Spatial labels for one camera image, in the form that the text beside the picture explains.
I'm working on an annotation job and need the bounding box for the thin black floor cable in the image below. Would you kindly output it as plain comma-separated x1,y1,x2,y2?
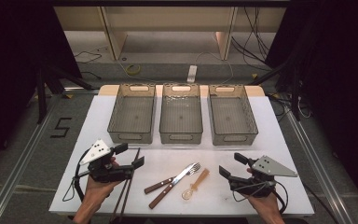
74,49,103,65

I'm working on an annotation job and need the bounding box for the white power strip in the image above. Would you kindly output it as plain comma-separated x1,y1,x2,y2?
186,64,199,84

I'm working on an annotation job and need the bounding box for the person's left hand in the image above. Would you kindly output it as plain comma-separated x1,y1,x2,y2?
82,177,123,208

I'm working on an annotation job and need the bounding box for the beige wooden shelf unit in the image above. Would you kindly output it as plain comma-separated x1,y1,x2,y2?
53,6,287,62

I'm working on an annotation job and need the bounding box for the wooden-handled steel knife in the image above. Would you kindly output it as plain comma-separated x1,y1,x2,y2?
148,161,198,210

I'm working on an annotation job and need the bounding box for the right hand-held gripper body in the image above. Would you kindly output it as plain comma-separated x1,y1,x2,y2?
228,155,298,199

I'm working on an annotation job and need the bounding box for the hand-held gripper black cable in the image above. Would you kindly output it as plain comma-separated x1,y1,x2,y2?
62,149,90,203
232,180,290,217

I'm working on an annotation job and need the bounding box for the white floor cable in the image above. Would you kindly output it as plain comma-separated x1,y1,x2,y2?
195,50,235,86

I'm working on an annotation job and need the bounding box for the person's right hand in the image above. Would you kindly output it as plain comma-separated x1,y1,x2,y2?
247,191,282,218

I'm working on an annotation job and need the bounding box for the translucent grey plastic basket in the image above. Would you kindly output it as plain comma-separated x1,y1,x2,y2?
106,83,157,145
158,82,204,145
207,83,259,147

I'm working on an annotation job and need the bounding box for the black metal stand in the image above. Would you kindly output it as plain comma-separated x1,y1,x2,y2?
34,62,95,125
247,59,303,122

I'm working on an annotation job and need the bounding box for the wooden-handled steel fork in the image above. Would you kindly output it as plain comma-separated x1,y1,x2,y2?
144,162,202,195

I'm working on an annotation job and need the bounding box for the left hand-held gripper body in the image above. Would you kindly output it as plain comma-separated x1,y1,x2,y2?
79,139,135,184

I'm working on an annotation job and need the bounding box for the left hand-held gripper black cable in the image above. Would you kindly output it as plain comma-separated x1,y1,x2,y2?
62,149,90,203

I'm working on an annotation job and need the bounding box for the aluminium floor rail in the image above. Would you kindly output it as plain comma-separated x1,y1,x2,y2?
286,110,357,224
0,87,101,224

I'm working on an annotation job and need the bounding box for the translucent amber plastic spoon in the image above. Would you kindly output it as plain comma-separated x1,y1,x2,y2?
181,167,211,201

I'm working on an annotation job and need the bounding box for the yellow tape roll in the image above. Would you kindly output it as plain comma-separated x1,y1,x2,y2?
125,63,142,77

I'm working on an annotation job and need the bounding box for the black cable bundle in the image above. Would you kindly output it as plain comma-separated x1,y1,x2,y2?
230,6,273,72

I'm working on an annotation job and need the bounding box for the right hand-held gripper black cable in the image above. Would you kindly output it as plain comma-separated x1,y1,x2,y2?
232,180,290,217

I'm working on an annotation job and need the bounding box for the black curtain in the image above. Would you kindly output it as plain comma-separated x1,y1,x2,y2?
264,0,358,206
0,0,82,176

